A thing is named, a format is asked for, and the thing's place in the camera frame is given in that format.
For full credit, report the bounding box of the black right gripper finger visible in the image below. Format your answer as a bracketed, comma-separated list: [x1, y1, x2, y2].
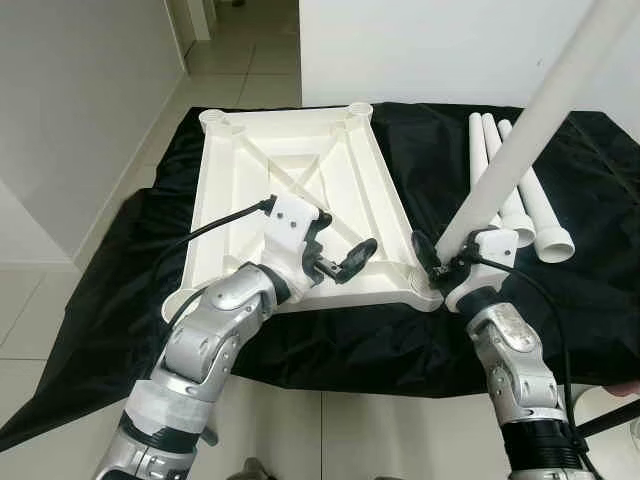
[412, 232, 443, 279]

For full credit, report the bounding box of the pink table leg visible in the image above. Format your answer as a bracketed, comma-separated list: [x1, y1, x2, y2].
[598, 378, 640, 398]

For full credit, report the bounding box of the black stand rod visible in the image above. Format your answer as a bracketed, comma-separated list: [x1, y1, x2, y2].
[575, 397, 640, 441]

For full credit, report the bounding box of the black cloth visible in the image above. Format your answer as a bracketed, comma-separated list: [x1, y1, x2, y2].
[0, 100, 640, 451]

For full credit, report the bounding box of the white round stand base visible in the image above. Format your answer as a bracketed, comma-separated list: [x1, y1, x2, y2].
[575, 385, 640, 476]

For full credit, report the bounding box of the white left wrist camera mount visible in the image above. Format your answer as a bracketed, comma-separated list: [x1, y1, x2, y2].
[262, 194, 333, 286]

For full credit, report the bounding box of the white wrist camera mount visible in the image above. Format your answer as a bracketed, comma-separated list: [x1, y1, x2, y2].
[445, 228, 523, 313]
[262, 194, 333, 286]

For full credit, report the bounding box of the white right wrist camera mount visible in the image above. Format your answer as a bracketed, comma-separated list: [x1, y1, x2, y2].
[445, 228, 523, 313]

